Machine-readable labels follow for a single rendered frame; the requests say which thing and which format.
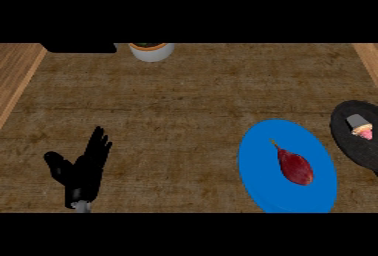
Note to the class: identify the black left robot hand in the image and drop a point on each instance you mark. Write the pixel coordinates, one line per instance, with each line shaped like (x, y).
(87, 173)

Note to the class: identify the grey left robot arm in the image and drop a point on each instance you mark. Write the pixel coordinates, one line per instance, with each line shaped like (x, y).
(81, 207)

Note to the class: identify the blue plate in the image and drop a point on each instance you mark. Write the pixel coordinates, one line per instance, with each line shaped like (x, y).
(266, 173)

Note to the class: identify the black pan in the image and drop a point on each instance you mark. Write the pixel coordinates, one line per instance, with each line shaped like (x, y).
(352, 143)

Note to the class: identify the pink frosted cupcake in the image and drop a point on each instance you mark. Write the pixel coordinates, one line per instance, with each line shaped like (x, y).
(360, 126)

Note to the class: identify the black appliance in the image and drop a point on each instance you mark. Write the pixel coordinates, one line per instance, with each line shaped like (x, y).
(81, 48)

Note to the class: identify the white plant pot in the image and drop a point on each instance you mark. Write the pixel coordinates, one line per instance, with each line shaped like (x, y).
(151, 52)

